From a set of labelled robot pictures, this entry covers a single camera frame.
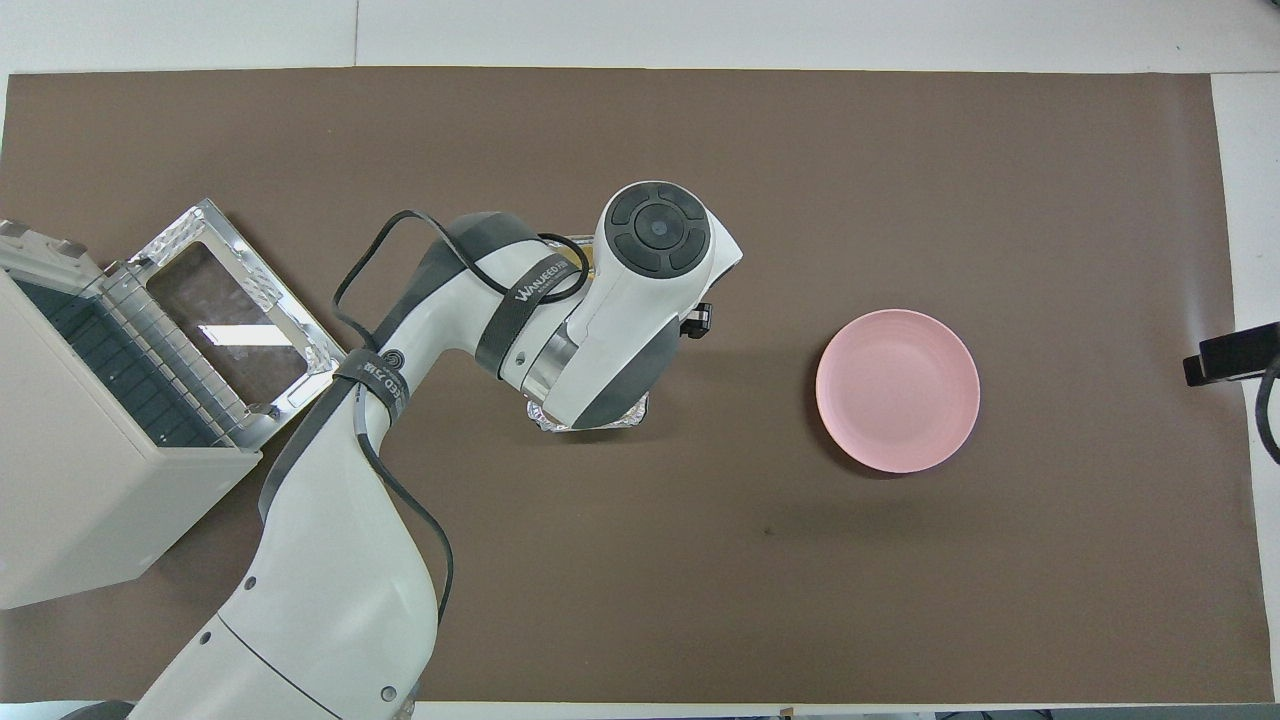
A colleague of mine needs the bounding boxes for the aluminium foil tray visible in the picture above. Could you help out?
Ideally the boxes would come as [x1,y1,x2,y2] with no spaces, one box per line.
[527,233,653,434]

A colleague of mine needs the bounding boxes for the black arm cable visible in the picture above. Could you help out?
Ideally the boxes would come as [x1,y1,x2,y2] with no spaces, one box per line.
[330,208,593,627]
[1254,360,1280,467]

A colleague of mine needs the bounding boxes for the glass oven door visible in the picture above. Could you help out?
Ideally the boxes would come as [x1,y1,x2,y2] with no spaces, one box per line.
[105,198,356,448]

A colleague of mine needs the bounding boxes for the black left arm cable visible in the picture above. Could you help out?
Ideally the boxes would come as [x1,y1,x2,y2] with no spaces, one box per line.
[330,208,593,627]

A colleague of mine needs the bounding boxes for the metal oven wire rack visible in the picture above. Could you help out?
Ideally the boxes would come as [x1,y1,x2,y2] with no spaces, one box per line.
[98,262,251,446]

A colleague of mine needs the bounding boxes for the white toaster oven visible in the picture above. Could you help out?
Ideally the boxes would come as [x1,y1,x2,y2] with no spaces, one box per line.
[0,220,263,611]

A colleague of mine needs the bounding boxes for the brown paper table mat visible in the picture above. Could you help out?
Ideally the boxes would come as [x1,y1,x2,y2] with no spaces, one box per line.
[0,66,1276,706]

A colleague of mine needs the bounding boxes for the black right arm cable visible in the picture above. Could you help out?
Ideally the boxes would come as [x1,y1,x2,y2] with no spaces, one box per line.
[1254,360,1280,467]

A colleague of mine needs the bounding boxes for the pink round plate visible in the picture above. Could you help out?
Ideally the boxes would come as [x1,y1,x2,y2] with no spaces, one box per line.
[815,308,981,474]

